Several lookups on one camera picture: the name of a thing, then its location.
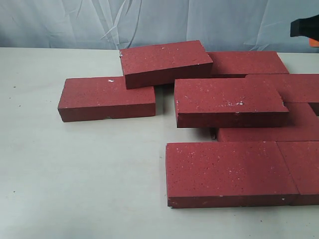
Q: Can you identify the red brick raised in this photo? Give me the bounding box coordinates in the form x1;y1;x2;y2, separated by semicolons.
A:
174;78;290;128

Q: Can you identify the red brick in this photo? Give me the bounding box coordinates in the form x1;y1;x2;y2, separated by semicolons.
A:
217;103;319;142
165;141;299;209
277;141;319;206
245;74;319;103
120;40;213;89
207;51;289;78
58;77;156;122

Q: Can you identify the white backdrop cloth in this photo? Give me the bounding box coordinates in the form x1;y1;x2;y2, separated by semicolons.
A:
0;0;319;53

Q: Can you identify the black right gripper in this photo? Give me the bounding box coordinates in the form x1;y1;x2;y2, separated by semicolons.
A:
290;15;319;47

